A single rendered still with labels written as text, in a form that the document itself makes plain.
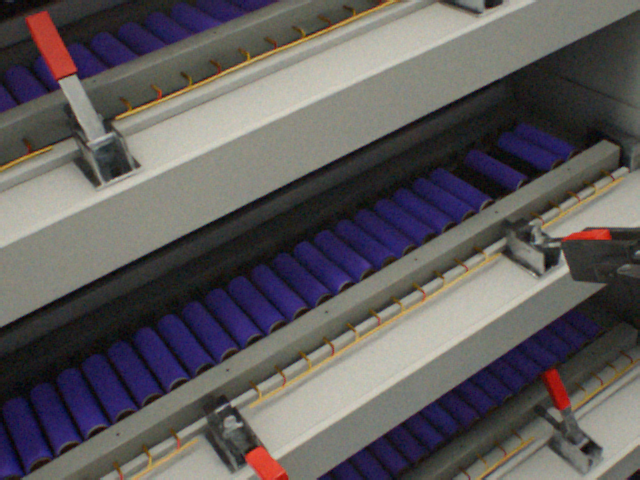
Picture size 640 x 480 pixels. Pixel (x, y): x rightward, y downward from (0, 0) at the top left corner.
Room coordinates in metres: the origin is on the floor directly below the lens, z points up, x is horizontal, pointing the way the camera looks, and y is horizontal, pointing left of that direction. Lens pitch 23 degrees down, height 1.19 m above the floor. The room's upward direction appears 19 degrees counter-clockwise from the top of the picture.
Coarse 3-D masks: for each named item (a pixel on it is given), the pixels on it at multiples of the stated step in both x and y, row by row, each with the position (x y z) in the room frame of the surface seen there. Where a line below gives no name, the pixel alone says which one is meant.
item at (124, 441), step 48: (528, 192) 0.56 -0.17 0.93; (576, 192) 0.57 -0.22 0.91; (432, 240) 0.53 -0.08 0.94; (480, 240) 0.53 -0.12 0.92; (384, 288) 0.49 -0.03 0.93; (288, 336) 0.47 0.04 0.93; (336, 336) 0.48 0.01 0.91; (192, 384) 0.44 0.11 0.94; (240, 384) 0.45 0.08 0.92; (288, 384) 0.44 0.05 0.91; (144, 432) 0.42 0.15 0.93
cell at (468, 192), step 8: (440, 168) 0.62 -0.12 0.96; (432, 176) 0.62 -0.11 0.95; (440, 176) 0.61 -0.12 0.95; (448, 176) 0.61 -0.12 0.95; (440, 184) 0.61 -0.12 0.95; (448, 184) 0.60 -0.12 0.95; (456, 184) 0.60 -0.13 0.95; (464, 184) 0.59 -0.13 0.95; (448, 192) 0.60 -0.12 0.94; (456, 192) 0.59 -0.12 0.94; (464, 192) 0.58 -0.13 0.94; (472, 192) 0.58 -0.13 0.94; (480, 192) 0.58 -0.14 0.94; (464, 200) 0.58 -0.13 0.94; (472, 200) 0.57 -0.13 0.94; (480, 200) 0.57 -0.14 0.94; (488, 200) 0.57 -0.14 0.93; (480, 208) 0.57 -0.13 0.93
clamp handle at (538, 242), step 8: (536, 232) 0.50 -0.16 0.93; (576, 232) 0.47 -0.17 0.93; (584, 232) 0.46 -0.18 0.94; (592, 232) 0.45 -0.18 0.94; (600, 232) 0.44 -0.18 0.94; (608, 232) 0.44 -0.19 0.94; (536, 240) 0.50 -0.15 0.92; (544, 240) 0.50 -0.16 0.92; (552, 240) 0.49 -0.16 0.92; (560, 240) 0.48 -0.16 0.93; (536, 248) 0.50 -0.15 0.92
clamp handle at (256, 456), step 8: (224, 424) 0.40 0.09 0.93; (232, 424) 0.40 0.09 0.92; (232, 432) 0.40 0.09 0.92; (240, 432) 0.40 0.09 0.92; (232, 440) 0.39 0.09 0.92; (240, 440) 0.39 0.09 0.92; (248, 440) 0.39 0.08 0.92; (240, 448) 0.38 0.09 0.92; (248, 448) 0.38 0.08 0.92; (256, 448) 0.37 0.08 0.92; (248, 456) 0.37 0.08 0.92; (256, 456) 0.36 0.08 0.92; (264, 456) 0.36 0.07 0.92; (248, 464) 0.37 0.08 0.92; (256, 464) 0.36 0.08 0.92; (264, 464) 0.35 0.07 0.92; (272, 464) 0.35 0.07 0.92; (256, 472) 0.36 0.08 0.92; (264, 472) 0.35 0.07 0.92; (272, 472) 0.34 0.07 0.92; (280, 472) 0.34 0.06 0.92
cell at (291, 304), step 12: (264, 264) 0.55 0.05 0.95; (252, 276) 0.55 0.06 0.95; (264, 276) 0.54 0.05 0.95; (276, 276) 0.54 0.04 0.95; (264, 288) 0.53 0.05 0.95; (276, 288) 0.52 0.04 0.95; (288, 288) 0.52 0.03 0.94; (276, 300) 0.51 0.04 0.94; (288, 300) 0.51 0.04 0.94; (300, 300) 0.51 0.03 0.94; (288, 312) 0.50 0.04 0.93
